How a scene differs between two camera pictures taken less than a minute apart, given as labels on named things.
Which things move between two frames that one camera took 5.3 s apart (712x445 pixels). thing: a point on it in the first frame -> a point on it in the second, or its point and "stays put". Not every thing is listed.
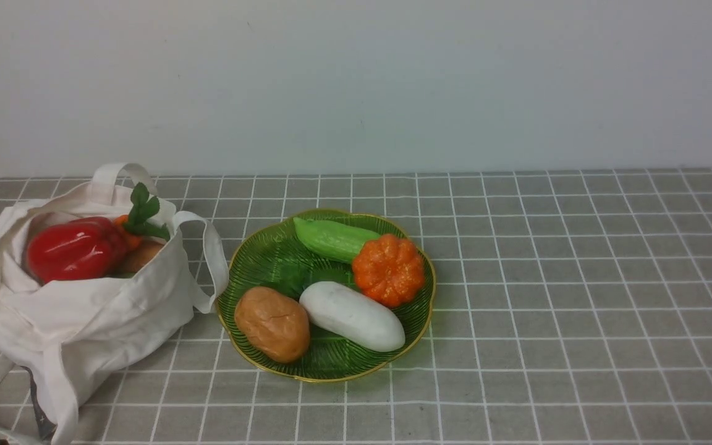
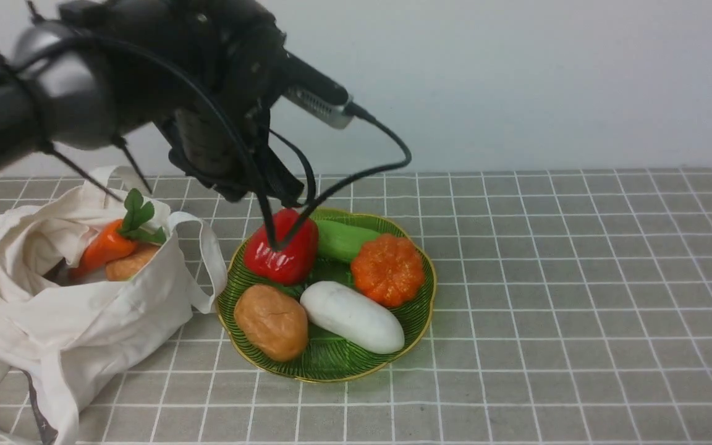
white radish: (347, 314) stays put
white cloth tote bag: (63, 337) stays put
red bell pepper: (78, 248) -> (288, 266)
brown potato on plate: (277, 326) stays put
